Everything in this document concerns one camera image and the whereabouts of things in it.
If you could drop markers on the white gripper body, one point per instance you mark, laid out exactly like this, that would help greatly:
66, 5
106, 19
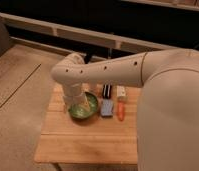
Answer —
72, 94

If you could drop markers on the white bottle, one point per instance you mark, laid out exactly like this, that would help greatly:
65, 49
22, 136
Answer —
121, 93

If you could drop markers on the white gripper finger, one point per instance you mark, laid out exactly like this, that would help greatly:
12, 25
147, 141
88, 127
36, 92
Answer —
85, 103
67, 105

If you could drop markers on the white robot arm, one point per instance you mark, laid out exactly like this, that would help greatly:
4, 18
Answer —
168, 107

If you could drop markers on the orange carrot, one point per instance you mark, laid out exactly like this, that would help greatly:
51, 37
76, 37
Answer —
121, 111

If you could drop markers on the blue sponge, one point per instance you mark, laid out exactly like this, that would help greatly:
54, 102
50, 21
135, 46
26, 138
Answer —
107, 108

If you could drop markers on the wooden table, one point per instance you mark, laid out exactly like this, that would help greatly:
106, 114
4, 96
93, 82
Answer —
95, 140

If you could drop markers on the green ceramic bowl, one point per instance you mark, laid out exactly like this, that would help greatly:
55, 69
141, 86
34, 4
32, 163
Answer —
79, 112

